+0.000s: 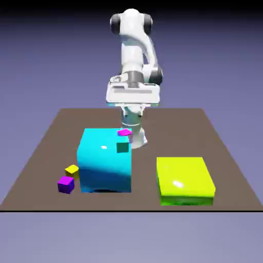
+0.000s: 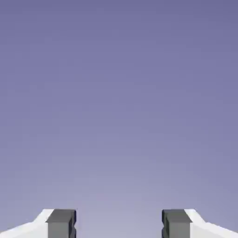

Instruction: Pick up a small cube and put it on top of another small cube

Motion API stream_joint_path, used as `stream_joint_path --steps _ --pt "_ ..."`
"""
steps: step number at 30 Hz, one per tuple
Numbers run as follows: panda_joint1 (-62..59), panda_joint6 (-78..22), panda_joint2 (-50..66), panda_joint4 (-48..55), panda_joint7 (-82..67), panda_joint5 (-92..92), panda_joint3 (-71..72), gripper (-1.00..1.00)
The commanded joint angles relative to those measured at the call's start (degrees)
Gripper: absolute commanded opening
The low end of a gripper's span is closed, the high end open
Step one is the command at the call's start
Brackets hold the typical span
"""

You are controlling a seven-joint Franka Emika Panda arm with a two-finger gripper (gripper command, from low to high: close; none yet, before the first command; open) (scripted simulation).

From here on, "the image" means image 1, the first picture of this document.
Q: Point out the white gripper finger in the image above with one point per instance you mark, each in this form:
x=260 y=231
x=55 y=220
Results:
x=125 y=110
x=141 y=110

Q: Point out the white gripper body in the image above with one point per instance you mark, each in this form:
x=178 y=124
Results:
x=133 y=96

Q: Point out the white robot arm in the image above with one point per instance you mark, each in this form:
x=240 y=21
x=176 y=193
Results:
x=131 y=41

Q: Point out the small magenta cube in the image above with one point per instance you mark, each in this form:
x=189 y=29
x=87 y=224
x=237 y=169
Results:
x=124 y=132

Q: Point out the small teal cube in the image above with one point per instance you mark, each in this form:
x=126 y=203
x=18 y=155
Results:
x=122 y=147

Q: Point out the small yellow cube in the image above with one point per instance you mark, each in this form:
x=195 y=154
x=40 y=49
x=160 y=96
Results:
x=72 y=169

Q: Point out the small purple cube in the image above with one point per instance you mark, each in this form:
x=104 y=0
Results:
x=65 y=183

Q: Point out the large cyan box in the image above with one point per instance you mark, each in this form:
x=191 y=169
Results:
x=102 y=162

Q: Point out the large yellow-green box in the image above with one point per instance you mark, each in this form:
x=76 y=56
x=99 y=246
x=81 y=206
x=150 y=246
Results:
x=185 y=176

